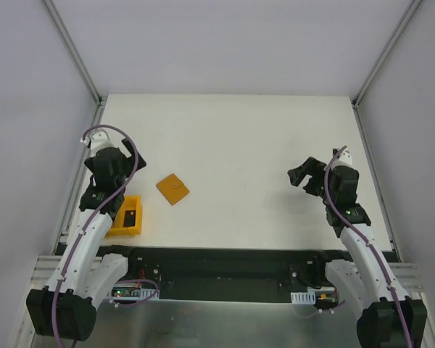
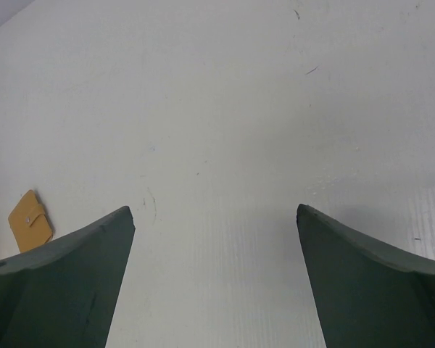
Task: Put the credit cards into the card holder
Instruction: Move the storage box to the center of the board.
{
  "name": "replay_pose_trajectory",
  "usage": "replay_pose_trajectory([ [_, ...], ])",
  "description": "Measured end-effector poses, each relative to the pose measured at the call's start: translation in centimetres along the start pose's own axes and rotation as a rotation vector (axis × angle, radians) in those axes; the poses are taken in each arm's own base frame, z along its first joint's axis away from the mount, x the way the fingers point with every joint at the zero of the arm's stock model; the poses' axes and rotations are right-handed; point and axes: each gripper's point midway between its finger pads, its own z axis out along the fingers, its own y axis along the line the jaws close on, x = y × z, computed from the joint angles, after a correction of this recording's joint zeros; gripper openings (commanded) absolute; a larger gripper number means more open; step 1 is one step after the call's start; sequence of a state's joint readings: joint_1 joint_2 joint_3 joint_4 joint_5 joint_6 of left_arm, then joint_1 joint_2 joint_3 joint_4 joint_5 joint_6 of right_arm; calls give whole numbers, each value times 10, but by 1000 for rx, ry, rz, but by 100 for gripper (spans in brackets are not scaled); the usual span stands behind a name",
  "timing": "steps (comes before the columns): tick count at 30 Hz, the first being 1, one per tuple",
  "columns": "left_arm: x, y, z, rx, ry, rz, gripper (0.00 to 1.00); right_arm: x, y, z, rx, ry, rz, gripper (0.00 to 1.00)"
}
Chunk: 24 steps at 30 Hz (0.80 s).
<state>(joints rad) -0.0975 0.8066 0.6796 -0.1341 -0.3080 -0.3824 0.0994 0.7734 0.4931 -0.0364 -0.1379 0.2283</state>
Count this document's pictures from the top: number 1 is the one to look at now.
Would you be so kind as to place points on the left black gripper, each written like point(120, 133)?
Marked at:
point(131, 158)

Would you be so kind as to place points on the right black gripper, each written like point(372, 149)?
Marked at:
point(312, 177)

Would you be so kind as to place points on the yellow plastic bin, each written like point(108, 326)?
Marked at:
point(117, 229)

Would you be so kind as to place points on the orange leather card holder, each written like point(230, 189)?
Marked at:
point(172, 188)

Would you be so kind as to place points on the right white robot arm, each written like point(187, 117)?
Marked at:
point(386, 314)

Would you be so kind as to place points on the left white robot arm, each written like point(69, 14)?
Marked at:
point(66, 306)

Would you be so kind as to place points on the black credit card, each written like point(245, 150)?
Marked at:
point(129, 220)

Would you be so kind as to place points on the left aluminium frame post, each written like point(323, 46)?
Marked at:
point(68, 43)

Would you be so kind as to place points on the aluminium frame post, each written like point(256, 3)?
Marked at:
point(398, 31)
point(68, 43)

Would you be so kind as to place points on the right aluminium frame post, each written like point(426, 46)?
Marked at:
point(398, 31)

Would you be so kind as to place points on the right white cable duct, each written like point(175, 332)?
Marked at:
point(303, 298)

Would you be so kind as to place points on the white cable duct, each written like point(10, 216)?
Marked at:
point(303, 298)
point(129, 294)

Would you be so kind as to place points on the left aluminium rail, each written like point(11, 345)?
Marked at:
point(45, 267)

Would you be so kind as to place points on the aluminium rail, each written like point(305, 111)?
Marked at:
point(45, 267)
point(408, 275)

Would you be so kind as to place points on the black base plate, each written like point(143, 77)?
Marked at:
point(228, 275)

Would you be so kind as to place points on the left white cable duct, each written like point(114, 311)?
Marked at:
point(129, 294)

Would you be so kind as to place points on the right aluminium rail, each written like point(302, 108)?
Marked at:
point(408, 275)

